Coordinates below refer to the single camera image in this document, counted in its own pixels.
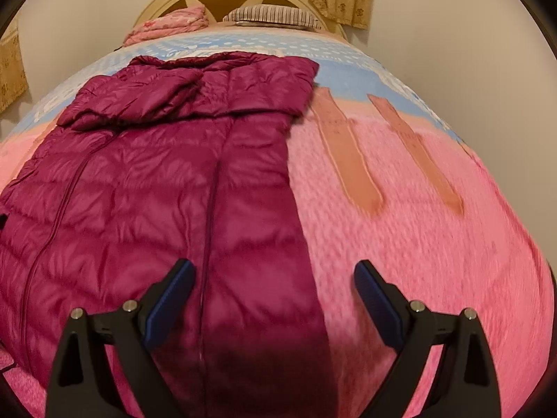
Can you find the magenta quilted puffer jacket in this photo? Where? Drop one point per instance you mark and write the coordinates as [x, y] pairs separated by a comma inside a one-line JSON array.
[[152, 191]]

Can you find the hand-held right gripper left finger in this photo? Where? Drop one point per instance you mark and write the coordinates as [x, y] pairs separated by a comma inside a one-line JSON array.
[[167, 300]]

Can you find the striped pillow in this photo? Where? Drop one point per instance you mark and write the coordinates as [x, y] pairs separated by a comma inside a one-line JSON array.
[[270, 14]]

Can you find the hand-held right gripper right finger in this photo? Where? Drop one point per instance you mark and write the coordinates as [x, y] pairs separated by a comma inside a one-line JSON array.
[[376, 300]]

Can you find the pink and blue printed bedsheet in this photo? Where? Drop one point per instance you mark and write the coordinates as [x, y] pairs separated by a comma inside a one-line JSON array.
[[413, 248]]

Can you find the folded pink floral blanket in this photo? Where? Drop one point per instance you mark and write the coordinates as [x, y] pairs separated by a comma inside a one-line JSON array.
[[174, 24]]

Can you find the wide beige floral curtain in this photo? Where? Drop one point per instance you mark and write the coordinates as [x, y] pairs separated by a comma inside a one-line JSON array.
[[12, 69]]

